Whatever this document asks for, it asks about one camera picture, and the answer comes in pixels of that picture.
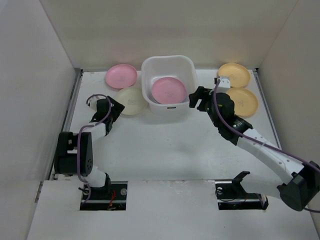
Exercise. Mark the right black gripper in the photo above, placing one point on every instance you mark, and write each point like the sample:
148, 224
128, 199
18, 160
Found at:
201, 99

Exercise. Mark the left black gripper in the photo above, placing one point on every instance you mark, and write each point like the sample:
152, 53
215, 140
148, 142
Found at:
117, 108

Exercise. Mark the cream plate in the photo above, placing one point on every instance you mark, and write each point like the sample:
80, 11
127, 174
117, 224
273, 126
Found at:
132, 99

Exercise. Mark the pink plate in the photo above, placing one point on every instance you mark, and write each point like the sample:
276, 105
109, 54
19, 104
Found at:
121, 76
168, 90

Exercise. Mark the yellow plate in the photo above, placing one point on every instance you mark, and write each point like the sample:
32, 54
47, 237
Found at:
245, 102
238, 75

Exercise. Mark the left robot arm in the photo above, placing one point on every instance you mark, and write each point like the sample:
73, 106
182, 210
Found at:
74, 154

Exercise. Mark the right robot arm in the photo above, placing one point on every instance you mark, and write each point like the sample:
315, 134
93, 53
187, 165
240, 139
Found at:
298, 180

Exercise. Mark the white plastic bin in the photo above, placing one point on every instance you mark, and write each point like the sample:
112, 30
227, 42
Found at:
176, 66

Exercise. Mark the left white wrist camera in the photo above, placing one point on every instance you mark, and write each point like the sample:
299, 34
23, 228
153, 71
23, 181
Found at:
92, 102

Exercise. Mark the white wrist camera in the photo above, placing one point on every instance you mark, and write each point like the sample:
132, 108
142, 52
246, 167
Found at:
92, 102
222, 83

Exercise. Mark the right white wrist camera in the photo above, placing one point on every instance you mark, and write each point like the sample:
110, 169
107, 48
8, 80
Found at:
222, 83

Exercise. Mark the left aluminium rail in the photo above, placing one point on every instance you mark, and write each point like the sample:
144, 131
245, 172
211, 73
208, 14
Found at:
68, 115

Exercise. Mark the aluminium rail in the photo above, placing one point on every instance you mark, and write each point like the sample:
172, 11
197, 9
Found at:
266, 107
68, 115

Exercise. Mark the right aluminium rail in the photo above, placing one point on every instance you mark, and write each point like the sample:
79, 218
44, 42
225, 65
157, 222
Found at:
266, 107

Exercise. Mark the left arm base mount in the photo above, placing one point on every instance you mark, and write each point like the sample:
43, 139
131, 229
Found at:
111, 197

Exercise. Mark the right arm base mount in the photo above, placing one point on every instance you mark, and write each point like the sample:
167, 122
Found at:
231, 195

